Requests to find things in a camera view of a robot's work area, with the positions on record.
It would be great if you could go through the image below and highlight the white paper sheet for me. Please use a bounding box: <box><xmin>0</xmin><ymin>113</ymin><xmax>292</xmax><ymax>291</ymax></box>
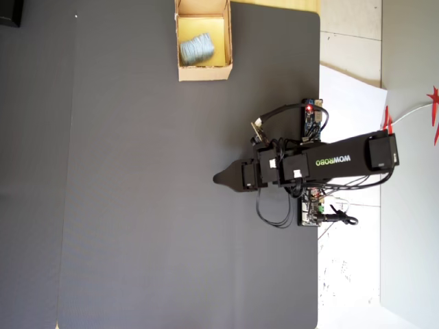
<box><xmin>318</xmin><ymin>64</ymin><xmax>390</xmax><ymax>208</ymax></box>

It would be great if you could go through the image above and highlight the black looped cable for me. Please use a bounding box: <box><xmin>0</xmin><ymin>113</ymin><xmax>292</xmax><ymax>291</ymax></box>
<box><xmin>256</xmin><ymin>186</ymin><xmax>300</xmax><ymax>230</ymax></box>

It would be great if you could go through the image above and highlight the black green circuit board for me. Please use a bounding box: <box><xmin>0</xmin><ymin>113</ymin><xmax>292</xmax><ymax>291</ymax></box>
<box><xmin>296</xmin><ymin>186</ymin><xmax>327</xmax><ymax>228</ymax></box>

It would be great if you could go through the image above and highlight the black box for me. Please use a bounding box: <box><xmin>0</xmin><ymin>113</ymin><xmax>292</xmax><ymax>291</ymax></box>
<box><xmin>0</xmin><ymin>0</ymin><xmax>25</xmax><ymax>28</ymax></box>

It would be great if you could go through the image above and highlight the light blue yarn-wrapped block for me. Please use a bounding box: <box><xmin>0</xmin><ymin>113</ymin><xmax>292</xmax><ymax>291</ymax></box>
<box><xmin>179</xmin><ymin>32</ymin><xmax>216</xmax><ymax>66</ymax></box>

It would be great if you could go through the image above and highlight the black barrel plug cable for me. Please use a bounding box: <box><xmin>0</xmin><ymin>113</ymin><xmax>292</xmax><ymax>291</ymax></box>
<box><xmin>320</xmin><ymin>204</ymin><xmax>359</xmax><ymax>227</ymax></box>

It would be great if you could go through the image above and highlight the black textured mat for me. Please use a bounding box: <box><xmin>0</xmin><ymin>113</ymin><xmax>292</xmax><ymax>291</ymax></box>
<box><xmin>56</xmin><ymin>0</ymin><xmax>322</xmax><ymax>329</ymax></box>

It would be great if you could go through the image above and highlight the grey white board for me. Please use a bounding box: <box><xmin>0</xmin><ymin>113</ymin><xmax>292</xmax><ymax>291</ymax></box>
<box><xmin>378</xmin><ymin>84</ymin><xmax>439</xmax><ymax>329</ymax></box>

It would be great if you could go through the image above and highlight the small wrist camera board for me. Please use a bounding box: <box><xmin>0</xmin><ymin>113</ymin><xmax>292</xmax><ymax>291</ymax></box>
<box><xmin>250</xmin><ymin>118</ymin><xmax>272</xmax><ymax>147</ymax></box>

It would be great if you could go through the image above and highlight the open cardboard box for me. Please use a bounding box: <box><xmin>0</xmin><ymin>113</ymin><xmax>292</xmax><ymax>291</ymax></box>
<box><xmin>174</xmin><ymin>0</ymin><xmax>235</xmax><ymax>82</ymax></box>

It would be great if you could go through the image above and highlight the blue circuit board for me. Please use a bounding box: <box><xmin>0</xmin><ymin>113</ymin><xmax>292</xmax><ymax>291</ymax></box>
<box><xmin>300</xmin><ymin>98</ymin><xmax>325</xmax><ymax>143</ymax></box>

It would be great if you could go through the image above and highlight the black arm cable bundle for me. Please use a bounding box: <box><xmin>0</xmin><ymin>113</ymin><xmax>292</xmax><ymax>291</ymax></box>
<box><xmin>294</xmin><ymin>169</ymin><xmax>396</xmax><ymax>191</ymax></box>

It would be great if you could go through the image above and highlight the white connector cable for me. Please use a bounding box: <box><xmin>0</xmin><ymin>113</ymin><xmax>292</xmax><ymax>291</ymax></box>
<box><xmin>324</xmin><ymin>195</ymin><xmax>351</xmax><ymax>212</ymax></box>

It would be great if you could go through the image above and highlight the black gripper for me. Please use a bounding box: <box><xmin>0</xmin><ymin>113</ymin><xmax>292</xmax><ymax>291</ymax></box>
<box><xmin>212</xmin><ymin>159</ymin><xmax>270</xmax><ymax>193</ymax></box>

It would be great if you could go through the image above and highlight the black camera cable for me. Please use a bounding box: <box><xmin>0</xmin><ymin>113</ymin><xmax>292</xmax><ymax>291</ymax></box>
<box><xmin>257</xmin><ymin>103</ymin><xmax>331</xmax><ymax>138</ymax></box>

